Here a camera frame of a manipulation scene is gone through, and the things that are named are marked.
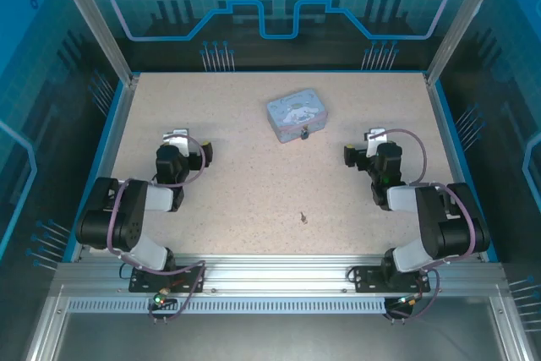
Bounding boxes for aluminium frame post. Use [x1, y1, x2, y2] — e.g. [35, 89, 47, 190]
[46, 0, 141, 87]
[424, 0, 511, 87]

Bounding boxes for aluminium mounting rail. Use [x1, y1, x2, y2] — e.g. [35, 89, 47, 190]
[54, 252, 506, 295]

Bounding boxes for aluminium frame bar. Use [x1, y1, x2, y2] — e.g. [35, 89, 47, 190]
[25, 284, 71, 361]
[488, 288, 536, 361]

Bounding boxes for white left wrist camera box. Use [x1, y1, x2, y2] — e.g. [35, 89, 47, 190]
[163, 128, 190, 156]

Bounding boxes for light blue zippered pouch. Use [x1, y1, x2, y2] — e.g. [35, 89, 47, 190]
[265, 86, 330, 145]

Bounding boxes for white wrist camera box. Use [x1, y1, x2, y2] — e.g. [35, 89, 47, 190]
[364, 127, 388, 157]
[163, 128, 190, 156]

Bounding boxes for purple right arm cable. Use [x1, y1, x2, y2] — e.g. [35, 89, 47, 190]
[382, 128, 479, 322]

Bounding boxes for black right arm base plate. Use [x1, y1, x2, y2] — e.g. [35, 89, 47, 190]
[352, 265, 432, 293]

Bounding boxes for aluminium side rail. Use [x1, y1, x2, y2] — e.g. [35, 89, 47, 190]
[69, 75, 140, 263]
[424, 75, 491, 263]

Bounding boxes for slotted grey cable duct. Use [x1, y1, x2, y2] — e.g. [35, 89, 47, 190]
[66, 298, 389, 316]

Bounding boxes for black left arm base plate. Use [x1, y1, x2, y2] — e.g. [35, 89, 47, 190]
[128, 265, 207, 294]

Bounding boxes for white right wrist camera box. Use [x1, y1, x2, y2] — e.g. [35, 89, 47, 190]
[364, 127, 388, 157]

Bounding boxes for grey metal sheet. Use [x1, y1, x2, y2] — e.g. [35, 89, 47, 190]
[54, 312, 508, 361]

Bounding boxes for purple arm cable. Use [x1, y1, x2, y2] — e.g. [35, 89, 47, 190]
[107, 134, 209, 325]
[382, 128, 479, 322]

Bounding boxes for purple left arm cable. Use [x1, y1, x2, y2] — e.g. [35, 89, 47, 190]
[107, 134, 209, 325]

